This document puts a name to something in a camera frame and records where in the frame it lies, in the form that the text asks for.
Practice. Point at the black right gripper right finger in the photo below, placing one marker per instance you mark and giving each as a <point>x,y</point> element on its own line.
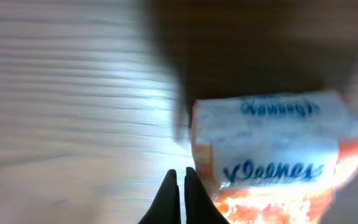
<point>199,207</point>

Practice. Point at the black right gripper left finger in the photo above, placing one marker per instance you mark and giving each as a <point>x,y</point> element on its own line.
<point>165,208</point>

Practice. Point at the orange small snack packet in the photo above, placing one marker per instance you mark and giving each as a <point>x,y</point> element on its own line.
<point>274,158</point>

